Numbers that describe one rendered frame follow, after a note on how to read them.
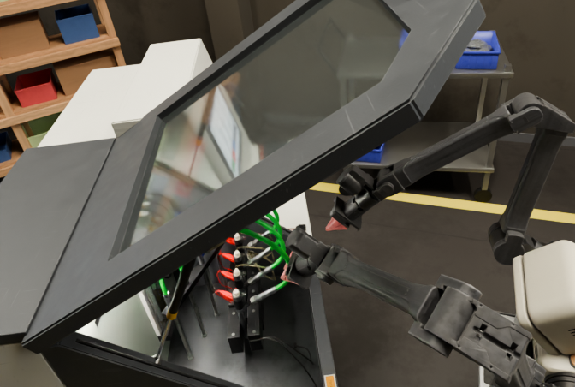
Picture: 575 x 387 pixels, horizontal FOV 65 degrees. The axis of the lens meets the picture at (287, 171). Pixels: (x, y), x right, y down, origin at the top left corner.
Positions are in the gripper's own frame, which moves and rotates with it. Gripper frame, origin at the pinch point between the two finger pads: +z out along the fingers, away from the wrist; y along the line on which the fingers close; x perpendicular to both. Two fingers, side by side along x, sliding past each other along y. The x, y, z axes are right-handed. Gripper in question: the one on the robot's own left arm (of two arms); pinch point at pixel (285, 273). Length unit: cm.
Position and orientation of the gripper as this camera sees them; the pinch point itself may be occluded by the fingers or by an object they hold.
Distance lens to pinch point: 126.7
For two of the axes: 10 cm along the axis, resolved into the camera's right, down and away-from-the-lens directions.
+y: -3.0, 7.4, -6.0
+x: 7.8, 5.5, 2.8
